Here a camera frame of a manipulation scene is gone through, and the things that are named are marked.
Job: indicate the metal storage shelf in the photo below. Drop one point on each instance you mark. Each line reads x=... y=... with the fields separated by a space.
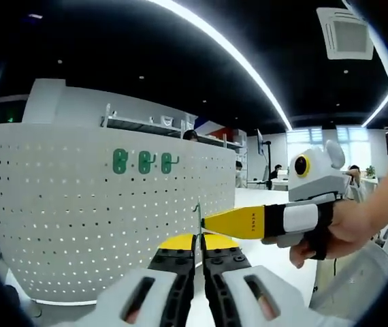
x=136 y=122

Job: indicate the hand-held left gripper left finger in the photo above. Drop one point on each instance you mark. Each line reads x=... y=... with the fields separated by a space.
x=166 y=279

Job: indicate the person's right hand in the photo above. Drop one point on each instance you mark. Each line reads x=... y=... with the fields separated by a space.
x=350 y=228

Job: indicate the green hook assembly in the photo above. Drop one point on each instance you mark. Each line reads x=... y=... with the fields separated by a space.
x=118 y=167
x=199 y=218
x=143 y=167
x=165 y=167

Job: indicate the curved ceiling light strip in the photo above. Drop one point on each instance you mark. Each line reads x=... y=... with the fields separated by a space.
x=241 y=58

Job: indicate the ceiling air conditioner vent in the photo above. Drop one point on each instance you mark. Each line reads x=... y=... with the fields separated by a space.
x=345 y=34

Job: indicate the monitor on black stand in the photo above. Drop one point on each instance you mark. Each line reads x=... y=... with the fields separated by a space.
x=264 y=156

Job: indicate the red blue wall banner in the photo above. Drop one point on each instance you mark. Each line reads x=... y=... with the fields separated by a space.
x=211 y=126

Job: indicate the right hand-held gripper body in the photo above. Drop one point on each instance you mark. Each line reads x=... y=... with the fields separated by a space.
x=320 y=180

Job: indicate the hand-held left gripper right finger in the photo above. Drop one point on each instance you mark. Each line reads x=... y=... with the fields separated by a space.
x=231 y=279

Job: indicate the white perforated mounting plate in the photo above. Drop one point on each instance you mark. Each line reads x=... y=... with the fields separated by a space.
x=61 y=211

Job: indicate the white mesh office chair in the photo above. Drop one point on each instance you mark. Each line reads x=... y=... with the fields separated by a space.
x=367 y=272

